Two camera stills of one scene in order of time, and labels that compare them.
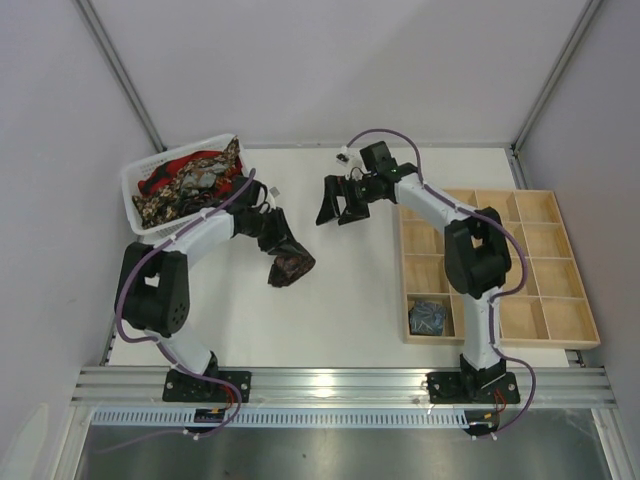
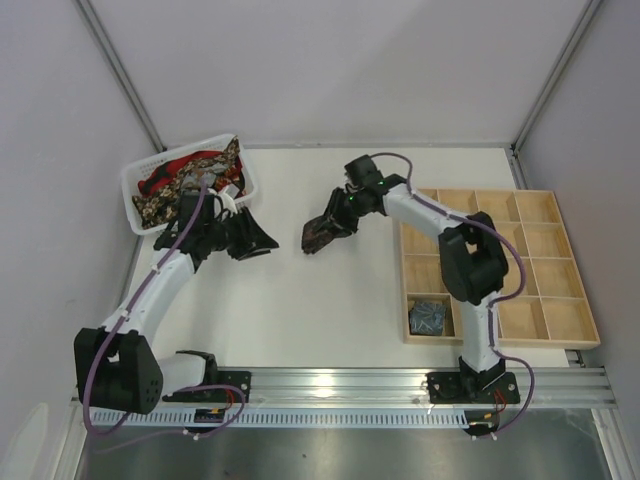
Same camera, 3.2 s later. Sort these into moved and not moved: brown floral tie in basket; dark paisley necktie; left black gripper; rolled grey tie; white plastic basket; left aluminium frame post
Moved: dark paisley necktie; left black gripper
Not moved: rolled grey tie; left aluminium frame post; white plastic basket; brown floral tie in basket
